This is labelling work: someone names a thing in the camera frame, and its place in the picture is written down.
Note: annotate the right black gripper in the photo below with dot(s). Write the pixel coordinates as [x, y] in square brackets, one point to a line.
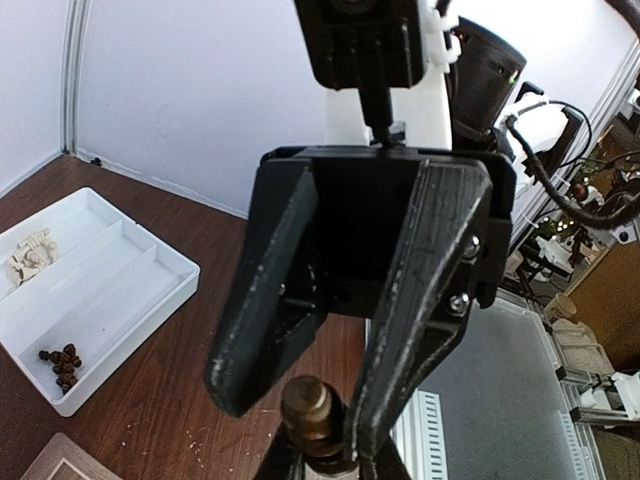
[278, 298]

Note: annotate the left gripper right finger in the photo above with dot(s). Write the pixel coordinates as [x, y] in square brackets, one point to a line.
[381, 459]

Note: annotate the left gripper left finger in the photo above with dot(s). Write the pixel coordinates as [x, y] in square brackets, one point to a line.
[283, 460]

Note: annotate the brown chess piece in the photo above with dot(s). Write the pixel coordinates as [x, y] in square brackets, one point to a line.
[313, 415]

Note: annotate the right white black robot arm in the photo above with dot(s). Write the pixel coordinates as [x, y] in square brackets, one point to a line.
[533, 123]

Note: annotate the dark chess pieces pile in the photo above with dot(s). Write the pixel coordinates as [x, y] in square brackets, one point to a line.
[65, 363]

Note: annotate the light chess pieces in tray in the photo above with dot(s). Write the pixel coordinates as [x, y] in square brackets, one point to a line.
[33, 254]

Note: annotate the wooden chessboard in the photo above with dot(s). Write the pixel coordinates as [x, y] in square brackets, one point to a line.
[62, 458]

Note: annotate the white plastic tray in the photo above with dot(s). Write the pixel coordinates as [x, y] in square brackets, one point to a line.
[113, 285]

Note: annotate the aluminium front rail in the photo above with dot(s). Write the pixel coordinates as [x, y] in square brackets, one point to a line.
[419, 437]

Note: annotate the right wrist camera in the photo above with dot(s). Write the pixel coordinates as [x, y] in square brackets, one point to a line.
[487, 70]

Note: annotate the left aluminium corner post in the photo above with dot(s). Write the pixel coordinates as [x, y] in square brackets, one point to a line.
[75, 30]

